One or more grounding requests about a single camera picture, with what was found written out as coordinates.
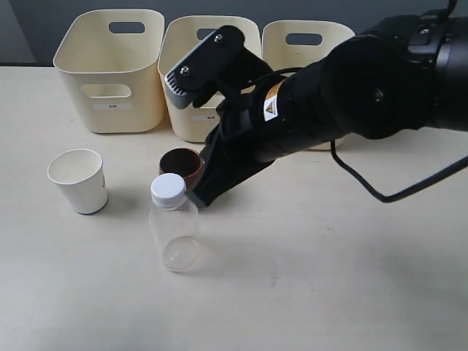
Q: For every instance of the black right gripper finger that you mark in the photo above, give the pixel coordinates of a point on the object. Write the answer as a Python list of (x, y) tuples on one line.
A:
[(224, 168)]

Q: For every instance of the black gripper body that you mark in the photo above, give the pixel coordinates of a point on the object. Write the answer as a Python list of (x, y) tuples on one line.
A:
[(281, 116)]

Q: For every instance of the brown wooden cup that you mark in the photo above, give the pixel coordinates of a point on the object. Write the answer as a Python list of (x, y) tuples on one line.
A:
[(185, 162)]

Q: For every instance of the clear plastic bottle white cap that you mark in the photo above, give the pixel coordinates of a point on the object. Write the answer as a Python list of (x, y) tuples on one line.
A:
[(174, 221)]

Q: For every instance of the white paper cup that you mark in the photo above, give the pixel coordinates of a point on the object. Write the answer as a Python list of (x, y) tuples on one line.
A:
[(79, 175)]

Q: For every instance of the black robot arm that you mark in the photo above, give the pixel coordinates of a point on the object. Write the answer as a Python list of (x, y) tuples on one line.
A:
[(406, 72)]

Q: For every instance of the cream bin right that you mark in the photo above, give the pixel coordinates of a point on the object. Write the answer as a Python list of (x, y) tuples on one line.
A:
[(291, 45)]

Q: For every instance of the cream bin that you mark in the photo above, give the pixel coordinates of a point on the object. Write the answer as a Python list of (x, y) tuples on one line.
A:
[(108, 62), (190, 124), (291, 45)]

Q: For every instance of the cream bin middle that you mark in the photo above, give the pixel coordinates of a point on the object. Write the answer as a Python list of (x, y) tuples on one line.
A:
[(190, 124)]

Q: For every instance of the cream bin left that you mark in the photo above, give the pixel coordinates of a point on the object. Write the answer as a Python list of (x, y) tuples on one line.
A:
[(108, 62)]

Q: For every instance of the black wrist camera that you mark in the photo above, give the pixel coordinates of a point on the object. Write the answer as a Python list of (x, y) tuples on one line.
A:
[(219, 63)]

